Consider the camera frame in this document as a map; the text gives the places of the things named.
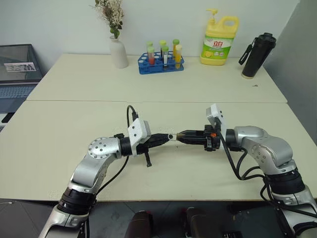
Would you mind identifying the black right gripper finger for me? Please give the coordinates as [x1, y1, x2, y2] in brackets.
[178, 136, 206, 145]
[181, 129, 206, 138]

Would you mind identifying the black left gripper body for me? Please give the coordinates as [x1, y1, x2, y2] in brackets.
[135, 139, 156, 168]

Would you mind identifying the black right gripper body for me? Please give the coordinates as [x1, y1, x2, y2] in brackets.
[203, 124, 221, 152]

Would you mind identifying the blue test tube rack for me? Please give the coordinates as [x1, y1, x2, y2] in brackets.
[138, 51, 185, 75]

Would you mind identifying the dark rounded shape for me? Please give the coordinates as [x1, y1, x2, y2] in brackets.
[123, 210, 155, 238]
[185, 206, 214, 238]

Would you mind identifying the cream-capped tube with yellow liquid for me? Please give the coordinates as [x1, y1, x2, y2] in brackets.
[174, 44, 183, 69]

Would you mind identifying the green-capped tube with white label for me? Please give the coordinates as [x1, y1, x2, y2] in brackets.
[161, 45, 170, 69]

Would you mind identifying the green-capped tube with red liquid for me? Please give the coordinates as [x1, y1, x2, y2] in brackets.
[146, 41, 156, 65]

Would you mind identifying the green-capped tube with dark liquid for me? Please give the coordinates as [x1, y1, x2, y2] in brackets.
[159, 39, 167, 58]

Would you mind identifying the green-capped tube with orange liquid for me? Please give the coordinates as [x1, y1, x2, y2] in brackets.
[172, 38, 180, 57]

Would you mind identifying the white ceramic vase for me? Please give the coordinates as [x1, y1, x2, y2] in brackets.
[109, 36, 129, 69]

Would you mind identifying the yellow detergent pump bottle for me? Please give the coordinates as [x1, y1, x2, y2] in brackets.
[199, 8, 240, 66]

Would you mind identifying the dried flower bunch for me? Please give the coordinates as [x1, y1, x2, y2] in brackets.
[92, 0, 125, 40]

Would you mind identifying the black phone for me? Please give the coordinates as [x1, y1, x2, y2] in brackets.
[0, 112, 16, 124]

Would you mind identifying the grey laptop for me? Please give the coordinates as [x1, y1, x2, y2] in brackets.
[0, 44, 44, 114]

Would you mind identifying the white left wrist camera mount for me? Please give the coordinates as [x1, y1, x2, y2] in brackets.
[128, 119, 152, 157]

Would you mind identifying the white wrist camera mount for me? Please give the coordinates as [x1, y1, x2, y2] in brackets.
[205, 103, 226, 140]
[128, 119, 152, 157]

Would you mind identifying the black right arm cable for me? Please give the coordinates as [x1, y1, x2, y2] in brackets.
[218, 135, 282, 208]

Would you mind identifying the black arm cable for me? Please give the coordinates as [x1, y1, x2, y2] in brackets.
[218, 135, 282, 208]
[95, 105, 139, 197]

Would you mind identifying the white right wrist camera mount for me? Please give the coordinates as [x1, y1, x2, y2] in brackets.
[205, 103, 226, 140]

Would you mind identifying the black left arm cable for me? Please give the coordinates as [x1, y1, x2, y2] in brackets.
[95, 105, 139, 197]

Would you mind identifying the black tumbler with strap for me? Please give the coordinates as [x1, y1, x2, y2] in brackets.
[238, 32, 277, 80]

